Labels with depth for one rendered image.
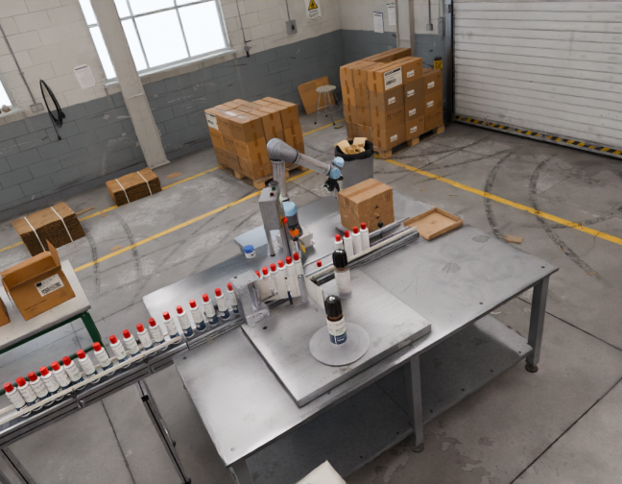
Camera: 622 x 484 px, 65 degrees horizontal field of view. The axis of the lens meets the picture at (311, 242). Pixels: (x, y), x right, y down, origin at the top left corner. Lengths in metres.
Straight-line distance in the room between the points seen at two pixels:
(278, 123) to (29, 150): 3.52
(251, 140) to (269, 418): 4.37
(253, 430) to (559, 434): 1.84
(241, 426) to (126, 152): 6.22
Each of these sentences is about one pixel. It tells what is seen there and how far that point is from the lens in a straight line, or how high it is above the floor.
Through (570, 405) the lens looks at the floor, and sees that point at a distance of 3.52.
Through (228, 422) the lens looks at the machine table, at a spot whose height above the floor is 0.83.
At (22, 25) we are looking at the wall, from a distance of 7.68.
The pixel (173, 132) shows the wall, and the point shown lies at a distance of 8.24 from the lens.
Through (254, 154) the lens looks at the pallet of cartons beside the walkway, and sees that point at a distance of 6.28.
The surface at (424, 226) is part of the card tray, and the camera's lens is 3.50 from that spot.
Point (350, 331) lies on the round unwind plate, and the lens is 2.59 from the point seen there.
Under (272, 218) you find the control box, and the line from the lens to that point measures 2.73.
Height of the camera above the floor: 2.63
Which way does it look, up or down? 31 degrees down
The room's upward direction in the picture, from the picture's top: 10 degrees counter-clockwise
